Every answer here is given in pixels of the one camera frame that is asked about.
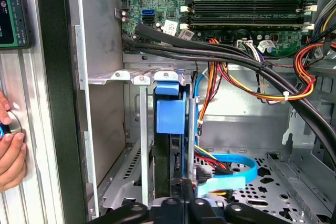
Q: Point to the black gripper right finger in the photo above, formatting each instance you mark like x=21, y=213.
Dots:
x=204, y=212

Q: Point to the hard disk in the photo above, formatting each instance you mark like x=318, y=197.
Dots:
x=169, y=116

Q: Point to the person's right hand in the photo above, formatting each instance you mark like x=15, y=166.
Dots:
x=13, y=161

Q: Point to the black RAM slot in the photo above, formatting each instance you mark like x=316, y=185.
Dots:
x=249, y=22
x=249, y=6

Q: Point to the black PC case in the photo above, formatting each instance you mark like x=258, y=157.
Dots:
x=52, y=77

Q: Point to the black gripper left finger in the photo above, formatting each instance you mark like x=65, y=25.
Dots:
x=170, y=211

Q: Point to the black smartphone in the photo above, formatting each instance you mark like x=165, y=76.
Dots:
x=23, y=24

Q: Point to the green motherboard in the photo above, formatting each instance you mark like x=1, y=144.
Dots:
x=178, y=6

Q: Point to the metal disk bay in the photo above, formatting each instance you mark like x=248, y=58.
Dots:
x=143, y=129

